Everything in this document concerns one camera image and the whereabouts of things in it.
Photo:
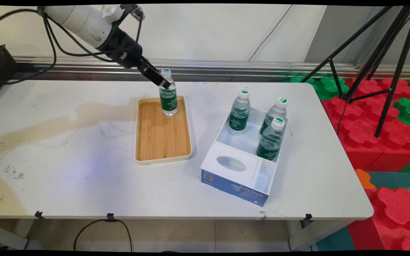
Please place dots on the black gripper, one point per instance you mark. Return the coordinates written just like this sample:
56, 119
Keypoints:
123, 46

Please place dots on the water bottle green label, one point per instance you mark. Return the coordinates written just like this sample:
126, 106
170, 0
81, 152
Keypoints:
240, 113
275, 112
168, 101
271, 140

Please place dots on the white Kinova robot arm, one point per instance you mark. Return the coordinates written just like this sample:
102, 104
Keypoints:
80, 19

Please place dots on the bamboo tray white rim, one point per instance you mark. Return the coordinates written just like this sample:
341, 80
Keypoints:
162, 135

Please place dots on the white blue cardboard box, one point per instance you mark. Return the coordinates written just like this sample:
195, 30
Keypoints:
242, 156

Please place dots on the dark brown woven basket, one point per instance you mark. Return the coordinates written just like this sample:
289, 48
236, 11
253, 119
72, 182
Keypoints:
0, 67

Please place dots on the dark green foam block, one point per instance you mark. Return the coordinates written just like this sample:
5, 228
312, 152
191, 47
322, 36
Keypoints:
327, 87

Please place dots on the flat red foam block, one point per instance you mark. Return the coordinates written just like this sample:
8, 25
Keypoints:
372, 87

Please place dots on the large red foam block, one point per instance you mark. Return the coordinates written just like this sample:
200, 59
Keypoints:
365, 131

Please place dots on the grey table leg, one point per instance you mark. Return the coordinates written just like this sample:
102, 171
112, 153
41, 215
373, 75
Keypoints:
311, 233
5, 236

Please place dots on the black tripod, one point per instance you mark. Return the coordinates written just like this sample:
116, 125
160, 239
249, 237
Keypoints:
386, 53

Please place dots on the orange foam piece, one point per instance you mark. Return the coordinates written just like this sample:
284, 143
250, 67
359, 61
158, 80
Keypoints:
363, 179

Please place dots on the teal foam mat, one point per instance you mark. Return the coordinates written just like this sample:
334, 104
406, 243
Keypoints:
393, 179

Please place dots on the red foam block ribbed side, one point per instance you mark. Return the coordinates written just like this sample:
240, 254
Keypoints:
393, 217

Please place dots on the aluminium wall rail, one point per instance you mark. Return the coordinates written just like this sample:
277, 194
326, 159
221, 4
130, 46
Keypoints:
226, 67

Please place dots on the black wrist camera, white mount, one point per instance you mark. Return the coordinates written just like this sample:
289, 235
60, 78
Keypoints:
126, 10

